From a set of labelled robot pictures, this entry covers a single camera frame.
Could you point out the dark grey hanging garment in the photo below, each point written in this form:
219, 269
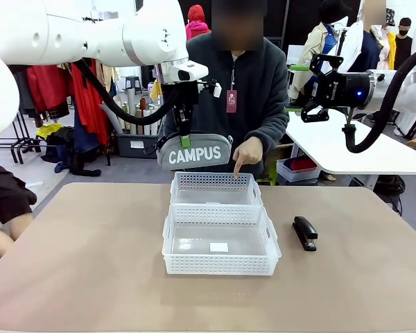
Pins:
22, 93

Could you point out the black green-tipped left gripper finger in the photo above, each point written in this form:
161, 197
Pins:
179, 121
186, 140

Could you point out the red jacket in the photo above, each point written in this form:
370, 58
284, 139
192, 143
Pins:
48, 86

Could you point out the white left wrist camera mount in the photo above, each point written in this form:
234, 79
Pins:
211, 89

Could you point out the yellow-green garment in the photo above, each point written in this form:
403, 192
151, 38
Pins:
48, 130

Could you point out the green plastic crate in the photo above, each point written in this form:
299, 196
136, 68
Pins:
271, 173

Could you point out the brown fabric roll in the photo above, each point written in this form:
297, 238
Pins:
143, 104

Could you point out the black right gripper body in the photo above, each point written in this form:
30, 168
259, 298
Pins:
346, 90

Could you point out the black green-tipped right gripper finger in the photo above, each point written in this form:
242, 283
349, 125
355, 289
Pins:
315, 112
320, 66

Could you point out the tall pale cardboard tube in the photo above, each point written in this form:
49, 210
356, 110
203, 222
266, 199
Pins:
131, 98

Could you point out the black clothing pile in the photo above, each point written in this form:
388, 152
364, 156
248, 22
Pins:
66, 142

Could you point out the person in black mask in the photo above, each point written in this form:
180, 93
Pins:
403, 48

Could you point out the mannequin with white coat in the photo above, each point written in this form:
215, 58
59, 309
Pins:
353, 41

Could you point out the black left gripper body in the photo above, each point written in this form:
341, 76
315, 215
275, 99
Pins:
185, 95

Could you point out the mannequin with beige coat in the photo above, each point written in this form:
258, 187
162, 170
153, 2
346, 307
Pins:
306, 45

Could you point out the black step stool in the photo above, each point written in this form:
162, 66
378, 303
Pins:
132, 83

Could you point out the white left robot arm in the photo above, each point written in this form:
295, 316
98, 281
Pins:
90, 31

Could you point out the large white perforated plastic basket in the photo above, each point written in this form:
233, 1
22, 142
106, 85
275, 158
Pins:
218, 263

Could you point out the black metal clothes rack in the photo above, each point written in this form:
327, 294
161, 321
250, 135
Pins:
21, 142

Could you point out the yellow table cloth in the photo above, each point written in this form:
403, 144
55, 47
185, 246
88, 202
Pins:
154, 92

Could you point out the yellow hanging garment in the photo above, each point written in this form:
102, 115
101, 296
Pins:
391, 52

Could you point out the grey CAMPUS pencil pouch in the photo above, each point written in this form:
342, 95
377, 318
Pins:
194, 145

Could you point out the small white perforated plastic basket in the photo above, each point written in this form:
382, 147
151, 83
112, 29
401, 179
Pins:
215, 180

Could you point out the person in dark fleece jacket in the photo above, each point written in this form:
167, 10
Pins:
256, 86

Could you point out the black bag under table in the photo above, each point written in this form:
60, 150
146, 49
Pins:
390, 187

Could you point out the thick grey fabric roll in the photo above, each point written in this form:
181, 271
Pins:
115, 125

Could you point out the seated person in black shorts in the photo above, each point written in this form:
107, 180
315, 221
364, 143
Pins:
3, 194

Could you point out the person's left hand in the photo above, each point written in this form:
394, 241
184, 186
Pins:
249, 152

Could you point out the maroon name badge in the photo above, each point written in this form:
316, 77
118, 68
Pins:
231, 101

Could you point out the dark grey storage bin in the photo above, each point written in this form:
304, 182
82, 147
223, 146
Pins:
125, 149

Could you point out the long red dress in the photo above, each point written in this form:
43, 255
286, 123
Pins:
90, 114

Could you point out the beige hanging garment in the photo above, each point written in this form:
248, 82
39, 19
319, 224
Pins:
107, 74

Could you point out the white paper roll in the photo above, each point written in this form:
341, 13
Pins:
154, 130
147, 130

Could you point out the person's left forearm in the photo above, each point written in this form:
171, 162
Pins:
270, 132

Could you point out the person in red hood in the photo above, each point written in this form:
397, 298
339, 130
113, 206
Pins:
197, 27

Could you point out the clear box with red contents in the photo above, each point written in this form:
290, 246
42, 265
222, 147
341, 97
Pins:
291, 175

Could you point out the black stapler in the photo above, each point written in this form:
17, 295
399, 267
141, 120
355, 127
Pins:
306, 230

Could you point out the white work table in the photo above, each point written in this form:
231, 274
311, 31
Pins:
333, 156

